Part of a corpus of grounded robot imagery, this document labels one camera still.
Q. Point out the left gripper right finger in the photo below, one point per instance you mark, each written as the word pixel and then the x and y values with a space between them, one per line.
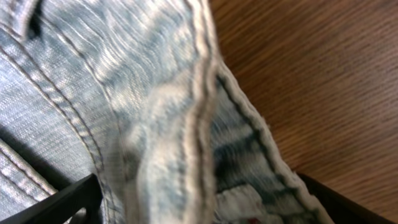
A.
pixel 341 209

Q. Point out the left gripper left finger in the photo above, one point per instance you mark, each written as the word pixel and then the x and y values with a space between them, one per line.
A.
pixel 77 203

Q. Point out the light blue denim shorts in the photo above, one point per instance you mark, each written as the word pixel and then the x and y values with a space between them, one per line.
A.
pixel 137 93

